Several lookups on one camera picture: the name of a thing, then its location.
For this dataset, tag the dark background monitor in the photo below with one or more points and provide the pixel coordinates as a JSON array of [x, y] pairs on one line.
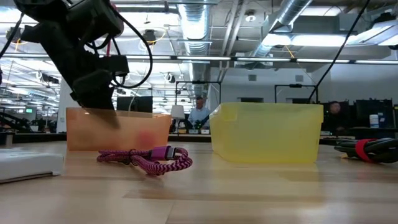
[[136, 104]]

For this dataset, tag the person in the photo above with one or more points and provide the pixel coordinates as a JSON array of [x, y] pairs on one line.
[[335, 113], [199, 113]]

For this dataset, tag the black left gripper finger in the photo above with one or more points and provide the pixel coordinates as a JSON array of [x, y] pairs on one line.
[[99, 109]]

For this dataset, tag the translucent yellow plastic bin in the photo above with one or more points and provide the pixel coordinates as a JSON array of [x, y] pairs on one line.
[[267, 133]]

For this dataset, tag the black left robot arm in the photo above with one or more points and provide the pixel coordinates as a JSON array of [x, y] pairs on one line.
[[93, 15]]

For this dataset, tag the white table lamp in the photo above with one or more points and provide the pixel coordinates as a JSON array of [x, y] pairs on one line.
[[178, 112]]

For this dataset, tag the translucent orange plastic bin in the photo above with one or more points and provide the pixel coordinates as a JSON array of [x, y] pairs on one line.
[[102, 133]]

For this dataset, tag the white canister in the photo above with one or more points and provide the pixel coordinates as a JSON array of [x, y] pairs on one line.
[[374, 121]]

